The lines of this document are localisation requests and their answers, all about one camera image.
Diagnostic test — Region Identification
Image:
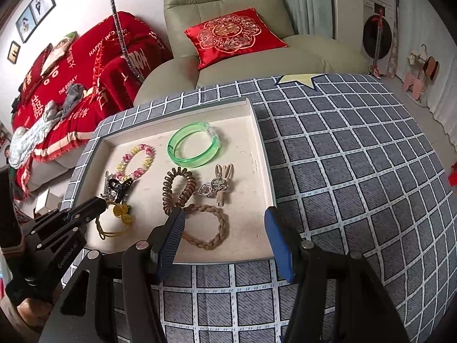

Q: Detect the white curtain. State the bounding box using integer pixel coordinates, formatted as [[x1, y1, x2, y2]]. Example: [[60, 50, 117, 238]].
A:
[[393, 0, 457, 143]]

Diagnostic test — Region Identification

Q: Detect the green translucent bangle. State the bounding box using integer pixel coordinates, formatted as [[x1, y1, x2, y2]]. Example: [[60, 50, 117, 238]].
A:
[[167, 122, 222, 169]]

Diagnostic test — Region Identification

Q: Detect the red printed blanket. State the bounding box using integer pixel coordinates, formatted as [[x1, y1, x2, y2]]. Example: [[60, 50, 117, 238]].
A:
[[11, 11, 174, 201]]

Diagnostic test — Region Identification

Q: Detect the black hair claw clip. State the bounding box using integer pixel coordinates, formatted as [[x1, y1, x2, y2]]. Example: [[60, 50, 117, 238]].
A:
[[106, 176, 135, 201]]

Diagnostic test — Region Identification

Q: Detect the grey cloth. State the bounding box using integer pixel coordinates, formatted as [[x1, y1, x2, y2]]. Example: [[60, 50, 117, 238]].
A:
[[61, 83, 87, 120]]

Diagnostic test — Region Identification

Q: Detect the red embroidered cushion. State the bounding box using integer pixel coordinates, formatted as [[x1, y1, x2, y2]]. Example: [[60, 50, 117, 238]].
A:
[[184, 7, 289, 71]]

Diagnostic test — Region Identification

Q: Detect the yellow star-shaped paper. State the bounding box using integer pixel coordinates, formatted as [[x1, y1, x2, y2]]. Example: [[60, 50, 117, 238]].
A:
[[276, 73, 320, 90]]

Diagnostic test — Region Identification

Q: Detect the white washing machine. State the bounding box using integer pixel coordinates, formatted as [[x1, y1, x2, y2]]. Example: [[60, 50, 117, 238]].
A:
[[361, 0, 398, 77]]

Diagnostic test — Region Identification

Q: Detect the pink yellow beaded bracelet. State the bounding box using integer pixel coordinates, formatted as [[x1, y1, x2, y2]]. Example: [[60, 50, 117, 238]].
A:
[[114, 143, 156, 182]]

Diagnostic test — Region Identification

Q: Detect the teal ribbed curtain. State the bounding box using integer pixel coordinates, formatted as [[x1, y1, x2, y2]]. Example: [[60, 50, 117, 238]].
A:
[[264, 0, 336, 40]]

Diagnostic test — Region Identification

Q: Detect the grey plaid tablecloth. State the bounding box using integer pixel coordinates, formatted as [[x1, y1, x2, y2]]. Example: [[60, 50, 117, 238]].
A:
[[61, 73, 454, 343]]

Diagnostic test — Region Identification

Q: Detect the brown braided hair tie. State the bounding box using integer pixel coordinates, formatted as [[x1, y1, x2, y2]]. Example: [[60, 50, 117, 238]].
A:
[[181, 203, 228, 250]]

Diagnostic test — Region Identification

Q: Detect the printed pillow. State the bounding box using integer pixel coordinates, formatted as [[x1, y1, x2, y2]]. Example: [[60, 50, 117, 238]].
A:
[[40, 30, 78, 75]]

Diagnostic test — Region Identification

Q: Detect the person's left hand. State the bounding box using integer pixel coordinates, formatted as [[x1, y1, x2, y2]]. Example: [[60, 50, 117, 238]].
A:
[[0, 295, 54, 343]]

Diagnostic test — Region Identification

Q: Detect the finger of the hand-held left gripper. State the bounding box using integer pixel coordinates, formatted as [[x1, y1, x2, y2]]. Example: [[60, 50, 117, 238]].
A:
[[66, 196, 108, 228]]

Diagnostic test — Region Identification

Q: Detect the silver heart-shaped hair clip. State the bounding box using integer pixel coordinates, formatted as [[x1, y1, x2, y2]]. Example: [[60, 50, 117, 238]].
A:
[[198, 178, 228, 198]]

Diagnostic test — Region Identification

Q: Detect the white jewelry tray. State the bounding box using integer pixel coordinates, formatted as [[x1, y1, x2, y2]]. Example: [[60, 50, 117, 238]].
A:
[[61, 96, 277, 266]]

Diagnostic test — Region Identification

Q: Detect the pale patterned cloth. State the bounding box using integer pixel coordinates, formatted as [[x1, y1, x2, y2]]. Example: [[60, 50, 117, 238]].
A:
[[9, 100, 68, 169]]

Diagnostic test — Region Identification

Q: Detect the red mop handle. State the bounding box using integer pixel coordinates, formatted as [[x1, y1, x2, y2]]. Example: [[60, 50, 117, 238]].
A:
[[369, 5, 387, 75]]

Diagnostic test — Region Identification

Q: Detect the white cardboard box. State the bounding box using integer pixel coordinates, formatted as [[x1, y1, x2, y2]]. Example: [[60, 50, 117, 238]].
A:
[[34, 189, 61, 218]]

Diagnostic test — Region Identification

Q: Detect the brown spiral hair tie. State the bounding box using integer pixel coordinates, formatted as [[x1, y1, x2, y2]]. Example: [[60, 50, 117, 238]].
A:
[[162, 167, 197, 217]]

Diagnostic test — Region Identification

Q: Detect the yellow hair tie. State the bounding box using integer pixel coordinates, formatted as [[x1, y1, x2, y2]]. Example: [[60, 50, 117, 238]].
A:
[[93, 200, 135, 240]]

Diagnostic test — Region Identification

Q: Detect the silver spring hair clip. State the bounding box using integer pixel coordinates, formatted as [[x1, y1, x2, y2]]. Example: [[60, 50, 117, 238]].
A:
[[100, 171, 115, 201]]

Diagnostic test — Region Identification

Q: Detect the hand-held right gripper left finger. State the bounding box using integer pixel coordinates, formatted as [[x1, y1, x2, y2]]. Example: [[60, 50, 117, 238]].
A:
[[37, 207, 186, 343]]

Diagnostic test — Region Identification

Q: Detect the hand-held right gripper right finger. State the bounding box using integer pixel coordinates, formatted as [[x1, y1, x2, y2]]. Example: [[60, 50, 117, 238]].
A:
[[264, 206, 411, 343]]

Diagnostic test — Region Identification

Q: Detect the grey sofa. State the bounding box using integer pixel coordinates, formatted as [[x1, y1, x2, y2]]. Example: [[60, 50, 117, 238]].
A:
[[21, 155, 79, 195]]

